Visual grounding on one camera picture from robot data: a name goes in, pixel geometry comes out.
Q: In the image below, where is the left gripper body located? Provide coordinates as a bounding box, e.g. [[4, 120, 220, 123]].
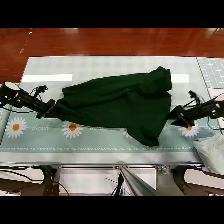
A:
[[35, 98, 58, 120]]

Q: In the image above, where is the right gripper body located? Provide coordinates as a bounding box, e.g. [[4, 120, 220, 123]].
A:
[[169, 104, 190, 128]]

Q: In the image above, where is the dark green T-shirt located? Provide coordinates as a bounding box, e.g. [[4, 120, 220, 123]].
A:
[[49, 65, 174, 148]]

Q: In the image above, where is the pale green garment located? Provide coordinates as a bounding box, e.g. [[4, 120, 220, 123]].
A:
[[192, 133, 224, 178]]

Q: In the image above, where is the silver frame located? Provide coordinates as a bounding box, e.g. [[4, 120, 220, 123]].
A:
[[0, 161, 224, 197]]

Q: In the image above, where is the black cable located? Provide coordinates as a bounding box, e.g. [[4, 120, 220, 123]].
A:
[[105, 171, 126, 197]]

